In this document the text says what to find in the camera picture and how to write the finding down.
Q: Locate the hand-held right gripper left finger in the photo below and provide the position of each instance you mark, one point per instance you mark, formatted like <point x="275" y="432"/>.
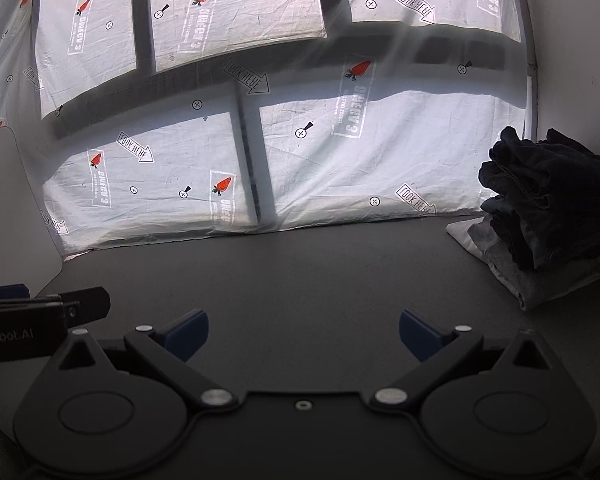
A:
<point x="187" y="332"/>

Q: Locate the printed white sheet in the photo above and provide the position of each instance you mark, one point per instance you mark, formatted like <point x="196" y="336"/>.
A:
<point x="330" y="160"/>

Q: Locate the grey folded garment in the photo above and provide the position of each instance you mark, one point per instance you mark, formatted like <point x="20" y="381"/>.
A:
<point x="555" y="285"/>

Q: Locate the white board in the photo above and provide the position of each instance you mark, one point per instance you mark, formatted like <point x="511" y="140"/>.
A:
<point x="10" y="210"/>

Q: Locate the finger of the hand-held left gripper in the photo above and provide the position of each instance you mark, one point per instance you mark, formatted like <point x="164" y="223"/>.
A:
<point x="5" y="292"/>
<point x="87" y="305"/>

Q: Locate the small blue grey garment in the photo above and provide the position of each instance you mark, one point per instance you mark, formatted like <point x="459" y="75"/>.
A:
<point x="490" y="206"/>

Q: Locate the dark crumpled garments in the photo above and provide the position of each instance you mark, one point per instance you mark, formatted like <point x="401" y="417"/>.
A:
<point x="555" y="185"/>

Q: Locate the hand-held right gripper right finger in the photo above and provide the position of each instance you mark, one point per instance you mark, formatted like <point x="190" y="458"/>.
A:
<point x="422" y="335"/>

